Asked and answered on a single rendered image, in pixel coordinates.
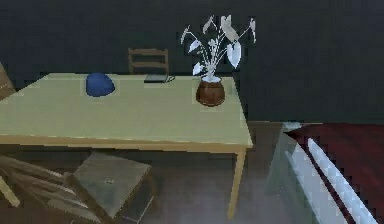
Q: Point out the white houseplant in brown pot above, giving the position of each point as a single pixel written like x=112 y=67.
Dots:
x=210 y=92

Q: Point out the brown wooden chair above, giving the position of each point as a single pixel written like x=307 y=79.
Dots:
x=149 y=61
x=106 y=180

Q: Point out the dark flat tablet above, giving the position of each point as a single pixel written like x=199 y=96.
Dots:
x=155 y=78

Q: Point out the pale wooden table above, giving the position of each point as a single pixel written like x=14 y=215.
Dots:
x=140 y=116

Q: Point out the blue rounded object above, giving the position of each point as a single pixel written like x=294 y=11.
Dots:
x=98 y=85

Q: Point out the dark red bed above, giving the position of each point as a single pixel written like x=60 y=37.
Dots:
x=343 y=166

